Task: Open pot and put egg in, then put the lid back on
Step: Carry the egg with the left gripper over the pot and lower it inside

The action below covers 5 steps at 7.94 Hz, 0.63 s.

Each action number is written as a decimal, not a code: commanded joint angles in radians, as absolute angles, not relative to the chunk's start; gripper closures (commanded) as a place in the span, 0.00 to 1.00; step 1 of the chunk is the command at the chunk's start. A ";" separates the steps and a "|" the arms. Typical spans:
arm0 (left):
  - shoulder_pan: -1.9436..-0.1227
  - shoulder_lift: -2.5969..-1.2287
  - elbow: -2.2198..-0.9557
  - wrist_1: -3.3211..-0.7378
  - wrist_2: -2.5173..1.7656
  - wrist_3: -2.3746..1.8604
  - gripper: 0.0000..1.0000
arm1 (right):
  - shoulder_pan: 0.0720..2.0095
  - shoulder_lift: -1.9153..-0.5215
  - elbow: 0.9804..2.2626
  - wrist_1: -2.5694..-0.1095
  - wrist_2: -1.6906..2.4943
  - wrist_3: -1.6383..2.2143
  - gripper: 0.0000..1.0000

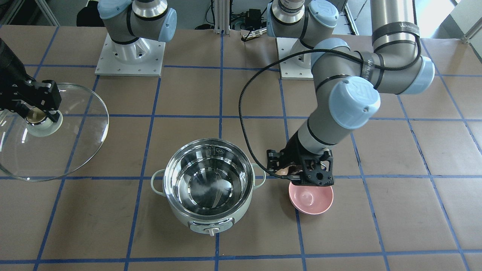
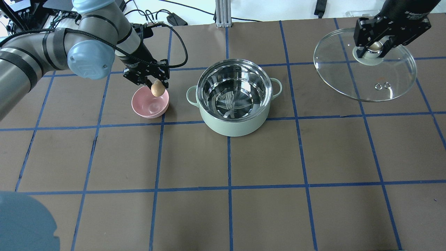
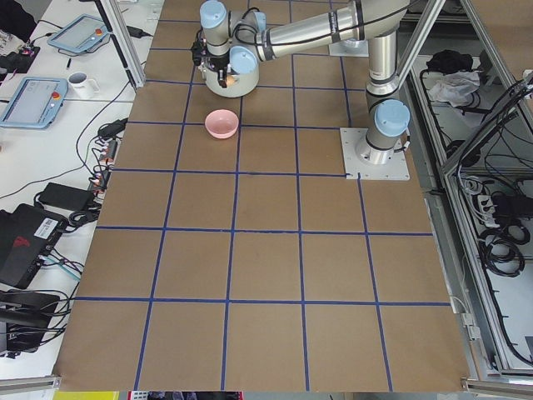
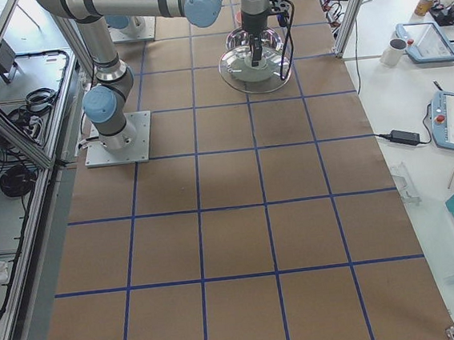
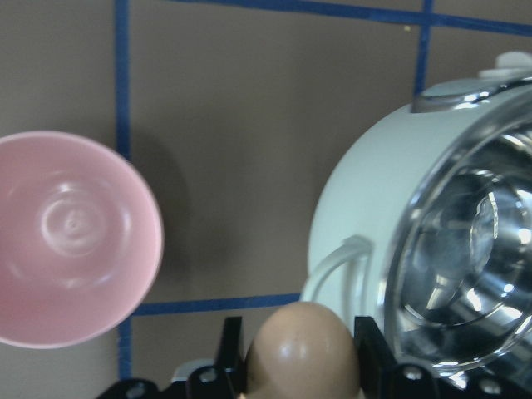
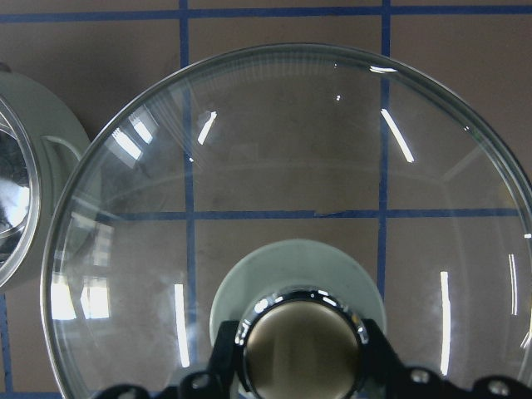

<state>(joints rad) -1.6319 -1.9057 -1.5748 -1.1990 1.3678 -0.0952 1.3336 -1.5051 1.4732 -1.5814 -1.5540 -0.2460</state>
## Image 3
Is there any white mug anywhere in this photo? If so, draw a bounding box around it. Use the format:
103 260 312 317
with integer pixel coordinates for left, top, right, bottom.
67 72 100 100

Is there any pink bowl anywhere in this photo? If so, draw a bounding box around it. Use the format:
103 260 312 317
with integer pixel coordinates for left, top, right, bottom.
204 109 239 139

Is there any aluminium frame post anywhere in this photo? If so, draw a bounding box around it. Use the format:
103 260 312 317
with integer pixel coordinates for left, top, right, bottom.
94 0 146 91

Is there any black computer box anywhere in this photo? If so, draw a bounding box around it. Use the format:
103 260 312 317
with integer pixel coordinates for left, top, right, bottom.
1 203 68 289

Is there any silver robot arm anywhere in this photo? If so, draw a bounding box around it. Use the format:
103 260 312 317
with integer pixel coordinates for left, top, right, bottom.
191 1 410 116

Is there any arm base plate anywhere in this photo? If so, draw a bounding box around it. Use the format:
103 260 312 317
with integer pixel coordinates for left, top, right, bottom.
340 127 410 181
328 38 369 58

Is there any pale green electric pot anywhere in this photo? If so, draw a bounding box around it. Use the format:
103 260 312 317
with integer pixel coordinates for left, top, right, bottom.
198 63 259 98

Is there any blue teach pendant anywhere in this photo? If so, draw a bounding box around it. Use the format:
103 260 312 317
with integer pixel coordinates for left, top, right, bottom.
47 14 110 56
1 77 68 129

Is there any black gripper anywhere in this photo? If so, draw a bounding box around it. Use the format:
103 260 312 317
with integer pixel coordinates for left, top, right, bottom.
191 38 230 83

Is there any black power brick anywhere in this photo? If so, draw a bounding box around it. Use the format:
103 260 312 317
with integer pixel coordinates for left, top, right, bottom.
33 182 95 211

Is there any black power adapter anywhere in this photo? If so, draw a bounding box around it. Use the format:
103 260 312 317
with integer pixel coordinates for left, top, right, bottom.
97 117 128 139

